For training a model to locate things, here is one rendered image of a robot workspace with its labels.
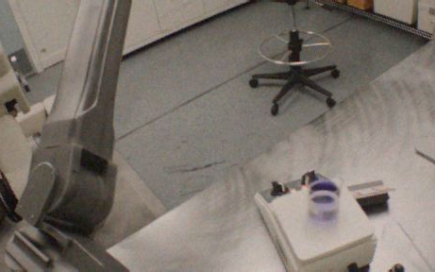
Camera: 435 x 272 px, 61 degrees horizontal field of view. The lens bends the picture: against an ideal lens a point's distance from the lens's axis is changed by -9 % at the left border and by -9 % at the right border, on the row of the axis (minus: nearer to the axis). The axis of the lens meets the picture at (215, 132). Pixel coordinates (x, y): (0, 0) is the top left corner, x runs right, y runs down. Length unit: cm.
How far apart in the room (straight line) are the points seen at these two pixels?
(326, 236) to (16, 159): 89
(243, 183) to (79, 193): 45
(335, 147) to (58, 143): 59
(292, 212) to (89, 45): 36
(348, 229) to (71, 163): 38
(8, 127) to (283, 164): 77
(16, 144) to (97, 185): 83
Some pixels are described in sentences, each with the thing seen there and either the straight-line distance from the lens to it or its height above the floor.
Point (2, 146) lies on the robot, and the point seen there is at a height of 73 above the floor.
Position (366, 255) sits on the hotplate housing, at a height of 79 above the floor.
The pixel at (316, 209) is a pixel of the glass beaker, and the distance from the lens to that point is 56.
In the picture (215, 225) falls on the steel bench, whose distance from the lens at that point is 71.
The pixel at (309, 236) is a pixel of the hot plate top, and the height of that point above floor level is 84.
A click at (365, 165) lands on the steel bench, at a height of 75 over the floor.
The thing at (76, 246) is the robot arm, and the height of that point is 105.
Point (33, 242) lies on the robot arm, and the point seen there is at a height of 104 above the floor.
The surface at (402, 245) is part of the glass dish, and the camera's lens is 66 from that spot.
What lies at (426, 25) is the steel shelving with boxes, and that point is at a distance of 277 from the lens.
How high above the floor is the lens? 130
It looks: 38 degrees down
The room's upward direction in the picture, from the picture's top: 12 degrees counter-clockwise
